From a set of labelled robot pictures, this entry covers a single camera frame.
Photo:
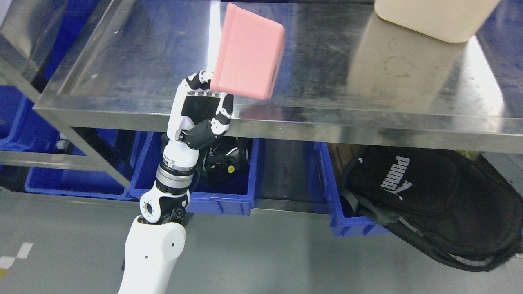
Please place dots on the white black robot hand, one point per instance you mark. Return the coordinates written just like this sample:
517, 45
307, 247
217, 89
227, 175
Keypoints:
198, 117

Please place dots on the pink plastic storage box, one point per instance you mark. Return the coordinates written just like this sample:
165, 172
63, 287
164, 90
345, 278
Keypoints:
249, 56

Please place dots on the cream plastic container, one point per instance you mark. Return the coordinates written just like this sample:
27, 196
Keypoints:
451, 21

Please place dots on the black device in bin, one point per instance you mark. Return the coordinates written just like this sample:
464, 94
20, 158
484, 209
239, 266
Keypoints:
226, 157

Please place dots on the blue bin with black device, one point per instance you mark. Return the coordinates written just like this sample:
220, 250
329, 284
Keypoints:
234, 196

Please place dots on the blue bin under backpack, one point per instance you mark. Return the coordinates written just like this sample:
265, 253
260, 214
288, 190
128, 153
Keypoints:
344, 224

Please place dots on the blue bin far left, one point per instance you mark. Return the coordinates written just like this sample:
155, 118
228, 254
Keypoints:
90, 184

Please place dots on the black Puma backpack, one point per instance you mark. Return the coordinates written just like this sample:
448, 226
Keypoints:
438, 201

